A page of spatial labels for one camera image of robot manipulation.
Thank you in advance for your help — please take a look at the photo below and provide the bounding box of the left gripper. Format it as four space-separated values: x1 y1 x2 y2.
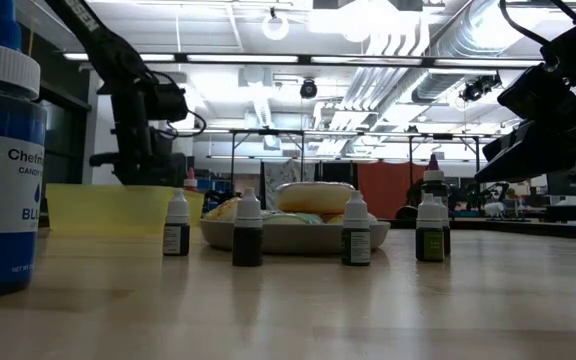
89 84 188 187

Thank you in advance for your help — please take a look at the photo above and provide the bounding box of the white ring lamp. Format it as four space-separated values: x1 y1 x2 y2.
261 10 291 42

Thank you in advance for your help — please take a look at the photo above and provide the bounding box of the patterned background cloth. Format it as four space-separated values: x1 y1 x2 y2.
263 158 318 210

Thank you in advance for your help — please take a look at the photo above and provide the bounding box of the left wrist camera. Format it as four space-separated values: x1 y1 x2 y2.
140 81 190 124

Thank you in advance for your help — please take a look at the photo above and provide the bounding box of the black background ceiling camera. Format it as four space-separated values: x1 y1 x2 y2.
457 73 503 104

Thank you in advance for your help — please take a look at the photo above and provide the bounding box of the yellow plastic tray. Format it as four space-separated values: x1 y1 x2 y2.
45 183 205 236

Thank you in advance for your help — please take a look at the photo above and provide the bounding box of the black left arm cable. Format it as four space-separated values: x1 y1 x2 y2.
165 108 208 140

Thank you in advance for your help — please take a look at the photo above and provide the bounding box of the blue candy color bottle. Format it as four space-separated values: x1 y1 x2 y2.
0 0 48 301

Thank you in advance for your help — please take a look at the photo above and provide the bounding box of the black aluminium table frame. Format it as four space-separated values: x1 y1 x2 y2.
377 214 576 244

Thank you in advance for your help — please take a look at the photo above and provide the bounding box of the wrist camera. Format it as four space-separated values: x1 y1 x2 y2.
140 81 190 124
496 63 576 121

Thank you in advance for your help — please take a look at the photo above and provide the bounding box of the orange background panel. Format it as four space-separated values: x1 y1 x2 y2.
356 161 428 220

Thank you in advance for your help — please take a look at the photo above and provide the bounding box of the black background monitor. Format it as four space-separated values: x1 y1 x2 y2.
547 158 576 197

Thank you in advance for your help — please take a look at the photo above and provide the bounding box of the brown food coloring dropper bottle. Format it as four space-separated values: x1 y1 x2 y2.
231 187 264 268

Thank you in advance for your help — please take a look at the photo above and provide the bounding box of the silver ceiling duct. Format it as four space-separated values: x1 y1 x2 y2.
410 0 549 106

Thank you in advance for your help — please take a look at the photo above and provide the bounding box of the dark food coloring dropper bottle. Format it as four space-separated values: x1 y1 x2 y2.
162 188 191 258

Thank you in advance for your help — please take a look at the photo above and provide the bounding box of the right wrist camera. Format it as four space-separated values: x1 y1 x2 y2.
496 63 576 121

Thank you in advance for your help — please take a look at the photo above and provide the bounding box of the black overhead camera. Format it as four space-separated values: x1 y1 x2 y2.
299 78 319 100

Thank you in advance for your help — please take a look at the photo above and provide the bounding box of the black overhead light bar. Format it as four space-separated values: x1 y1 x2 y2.
62 51 544 69

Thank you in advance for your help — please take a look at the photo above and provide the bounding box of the lime food coloring dropper bottle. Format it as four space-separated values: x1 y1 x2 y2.
415 192 446 263

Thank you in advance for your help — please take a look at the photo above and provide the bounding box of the gray plate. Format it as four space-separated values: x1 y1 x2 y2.
198 218 392 255

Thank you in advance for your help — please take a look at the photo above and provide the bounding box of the mint drizzled donut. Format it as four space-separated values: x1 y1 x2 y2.
260 209 325 226

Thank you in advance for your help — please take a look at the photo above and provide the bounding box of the green food coloring dropper bottle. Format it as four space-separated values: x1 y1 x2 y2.
340 189 372 267

